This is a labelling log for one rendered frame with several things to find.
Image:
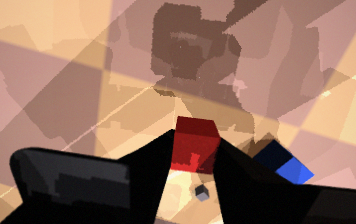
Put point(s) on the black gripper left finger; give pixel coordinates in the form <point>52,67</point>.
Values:
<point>130,187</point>

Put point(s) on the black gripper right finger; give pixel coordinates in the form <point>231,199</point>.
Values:
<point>250,193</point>

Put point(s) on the red block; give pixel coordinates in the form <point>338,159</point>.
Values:
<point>196,144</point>

